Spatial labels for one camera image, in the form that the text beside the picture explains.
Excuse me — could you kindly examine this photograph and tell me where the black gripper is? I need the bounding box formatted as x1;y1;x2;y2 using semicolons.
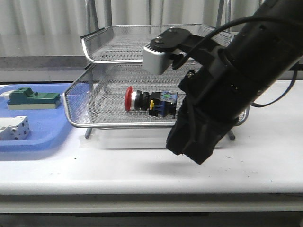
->
166;48;251;165

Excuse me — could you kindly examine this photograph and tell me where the red emergency stop button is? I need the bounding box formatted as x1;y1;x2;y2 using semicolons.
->
124;86;178;118

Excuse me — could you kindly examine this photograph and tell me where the silver mesh tray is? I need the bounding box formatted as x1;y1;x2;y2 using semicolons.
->
80;24;214;64
62;61;250;130

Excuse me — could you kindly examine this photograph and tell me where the silver mesh top tray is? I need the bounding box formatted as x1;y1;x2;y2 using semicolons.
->
80;24;214;64

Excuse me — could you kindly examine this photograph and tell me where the blue plastic tray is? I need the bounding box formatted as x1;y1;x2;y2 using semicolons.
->
0;97;72;161

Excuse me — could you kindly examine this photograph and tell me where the white circuit breaker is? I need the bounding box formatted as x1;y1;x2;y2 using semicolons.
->
0;116;30;140

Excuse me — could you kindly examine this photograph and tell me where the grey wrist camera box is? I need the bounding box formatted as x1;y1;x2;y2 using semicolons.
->
142;44;175;75

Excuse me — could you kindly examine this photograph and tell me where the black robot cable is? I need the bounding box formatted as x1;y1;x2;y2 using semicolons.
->
174;16;298;108

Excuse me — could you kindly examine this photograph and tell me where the grey metal rack frame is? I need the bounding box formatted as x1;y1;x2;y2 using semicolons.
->
84;0;236;141

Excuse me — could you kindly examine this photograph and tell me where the green electrical switch block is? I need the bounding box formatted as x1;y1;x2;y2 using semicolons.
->
7;87;61;110

